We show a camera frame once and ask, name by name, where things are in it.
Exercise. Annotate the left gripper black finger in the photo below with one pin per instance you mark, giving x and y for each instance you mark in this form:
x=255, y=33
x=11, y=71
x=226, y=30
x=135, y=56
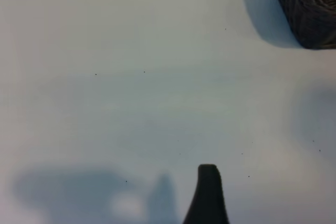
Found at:
x=208, y=200

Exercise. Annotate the dark brown wicker basket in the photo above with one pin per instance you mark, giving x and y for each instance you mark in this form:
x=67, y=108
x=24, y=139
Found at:
x=309, y=11

